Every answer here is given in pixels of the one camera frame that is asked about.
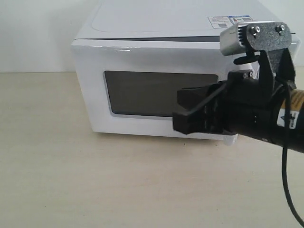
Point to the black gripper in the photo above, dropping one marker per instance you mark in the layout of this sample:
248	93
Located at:
233	106

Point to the white microwave door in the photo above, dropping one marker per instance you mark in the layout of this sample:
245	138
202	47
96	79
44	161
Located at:
130	87

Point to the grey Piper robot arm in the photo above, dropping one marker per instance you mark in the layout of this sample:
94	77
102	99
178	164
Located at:
291	114

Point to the white Midea microwave oven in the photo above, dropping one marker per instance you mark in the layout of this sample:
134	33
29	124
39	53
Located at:
182	21

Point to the blue white label sticker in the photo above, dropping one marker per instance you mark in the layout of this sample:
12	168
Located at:
223	22

